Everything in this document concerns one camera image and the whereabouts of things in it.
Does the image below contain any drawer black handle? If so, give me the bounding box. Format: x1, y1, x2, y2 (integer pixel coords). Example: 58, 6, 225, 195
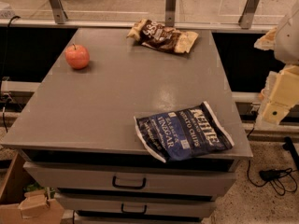
112, 175, 147, 189
121, 203, 148, 215

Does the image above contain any red apple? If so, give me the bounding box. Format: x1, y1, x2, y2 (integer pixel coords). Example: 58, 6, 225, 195
64, 44, 90, 69

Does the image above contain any right metal railing bracket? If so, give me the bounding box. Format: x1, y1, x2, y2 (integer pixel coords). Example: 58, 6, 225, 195
238, 0, 260, 29

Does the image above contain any grey drawer cabinet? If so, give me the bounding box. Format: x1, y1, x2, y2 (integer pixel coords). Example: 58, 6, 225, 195
3, 28, 252, 224

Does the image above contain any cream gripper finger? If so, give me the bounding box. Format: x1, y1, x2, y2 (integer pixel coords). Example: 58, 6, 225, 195
254, 27, 277, 50

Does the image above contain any blue Kettle chip bag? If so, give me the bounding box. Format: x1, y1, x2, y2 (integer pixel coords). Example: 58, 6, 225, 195
135, 102, 235, 163

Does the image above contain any black cable on left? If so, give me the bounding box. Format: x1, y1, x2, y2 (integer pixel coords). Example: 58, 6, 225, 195
0, 15, 21, 133

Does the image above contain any metal railing bracket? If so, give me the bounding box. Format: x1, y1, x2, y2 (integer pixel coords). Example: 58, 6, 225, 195
238, 0, 260, 29
49, 0, 66, 24
164, 0, 177, 27

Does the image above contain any left metal railing bracket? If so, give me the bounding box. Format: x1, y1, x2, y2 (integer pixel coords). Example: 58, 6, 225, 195
49, 0, 66, 24

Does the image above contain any cardboard box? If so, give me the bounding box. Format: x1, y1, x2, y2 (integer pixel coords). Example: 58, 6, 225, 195
0, 153, 64, 224

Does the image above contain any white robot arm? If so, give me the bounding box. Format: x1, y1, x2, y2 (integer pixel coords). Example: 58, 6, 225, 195
254, 1, 299, 124

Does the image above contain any top drawer black handle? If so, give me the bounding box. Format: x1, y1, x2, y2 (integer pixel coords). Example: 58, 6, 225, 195
112, 175, 147, 189

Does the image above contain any brown chip bag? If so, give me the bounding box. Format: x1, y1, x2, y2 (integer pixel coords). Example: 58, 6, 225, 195
127, 19, 199, 54

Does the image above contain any middle metal railing bracket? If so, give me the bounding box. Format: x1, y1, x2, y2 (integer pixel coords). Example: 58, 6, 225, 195
164, 0, 177, 27

